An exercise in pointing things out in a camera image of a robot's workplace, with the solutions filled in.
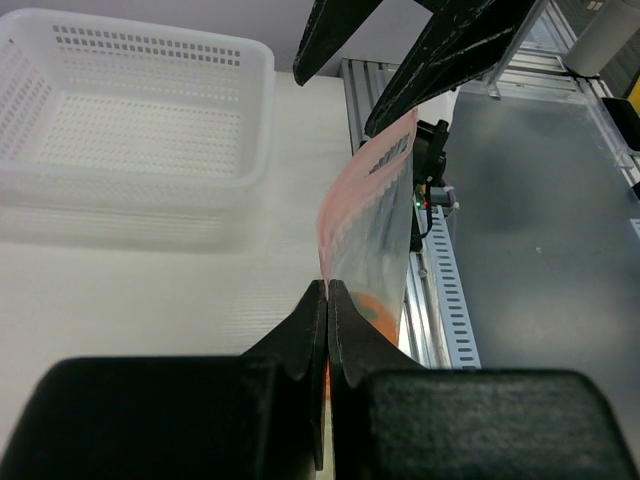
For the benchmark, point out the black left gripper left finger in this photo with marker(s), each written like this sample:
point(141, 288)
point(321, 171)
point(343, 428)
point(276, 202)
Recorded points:
point(257, 415)

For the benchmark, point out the fake orange persimmon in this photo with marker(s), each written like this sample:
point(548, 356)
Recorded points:
point(372, 315)

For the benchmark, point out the black smartphone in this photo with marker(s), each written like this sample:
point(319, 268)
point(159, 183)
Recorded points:
point(626, 120)

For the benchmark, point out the white perforated plastic basket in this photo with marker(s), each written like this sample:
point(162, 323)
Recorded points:
point(131, 135)

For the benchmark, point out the white insulated bottle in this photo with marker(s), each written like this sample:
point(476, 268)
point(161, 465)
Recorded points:
point(608, 32)

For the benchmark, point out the clear zip top bag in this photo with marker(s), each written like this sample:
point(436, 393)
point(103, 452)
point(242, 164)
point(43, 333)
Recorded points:
point(364, 222)

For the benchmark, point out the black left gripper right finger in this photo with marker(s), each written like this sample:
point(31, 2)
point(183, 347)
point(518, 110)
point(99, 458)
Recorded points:
point(395, 419)

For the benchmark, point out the white slotted cable duct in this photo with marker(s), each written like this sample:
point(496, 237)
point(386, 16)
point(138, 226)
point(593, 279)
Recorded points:
point(453, 329)

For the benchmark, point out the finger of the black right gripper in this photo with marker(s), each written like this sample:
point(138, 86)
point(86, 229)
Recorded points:
point(462, 41)
point(330, 25)

